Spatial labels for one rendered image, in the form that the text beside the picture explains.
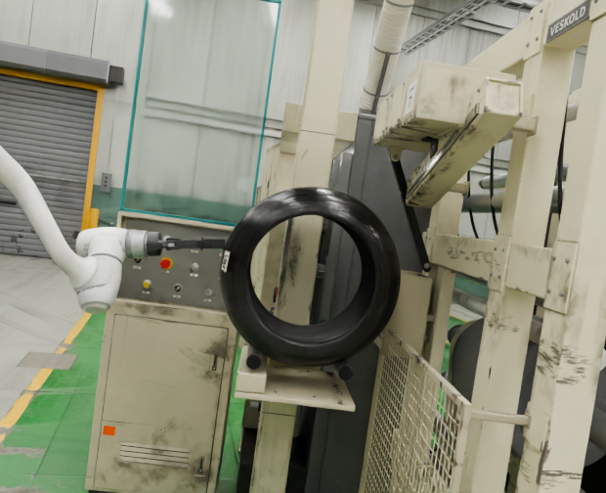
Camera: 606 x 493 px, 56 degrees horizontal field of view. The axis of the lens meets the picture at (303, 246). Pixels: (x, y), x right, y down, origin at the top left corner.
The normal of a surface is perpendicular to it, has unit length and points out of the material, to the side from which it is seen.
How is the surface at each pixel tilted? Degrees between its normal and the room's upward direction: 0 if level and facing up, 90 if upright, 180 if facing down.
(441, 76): 90
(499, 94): 72
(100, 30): 90
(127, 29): 90
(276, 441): 90
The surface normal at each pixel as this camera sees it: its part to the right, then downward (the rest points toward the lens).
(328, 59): 0.06, 0.06
